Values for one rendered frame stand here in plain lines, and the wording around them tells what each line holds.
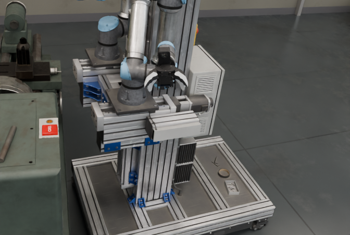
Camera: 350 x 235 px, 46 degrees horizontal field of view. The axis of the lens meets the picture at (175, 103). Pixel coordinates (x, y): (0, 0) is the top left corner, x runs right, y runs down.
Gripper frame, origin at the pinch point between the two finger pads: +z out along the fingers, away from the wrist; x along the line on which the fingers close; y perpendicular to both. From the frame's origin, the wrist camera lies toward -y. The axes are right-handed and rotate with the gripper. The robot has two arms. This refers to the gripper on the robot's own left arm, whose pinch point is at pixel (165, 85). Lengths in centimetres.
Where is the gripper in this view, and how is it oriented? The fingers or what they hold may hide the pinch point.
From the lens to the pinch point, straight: 146.6
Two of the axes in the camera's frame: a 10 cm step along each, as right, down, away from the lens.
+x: -10.0, 0.2, -0.1
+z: 0.2, 5.4, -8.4
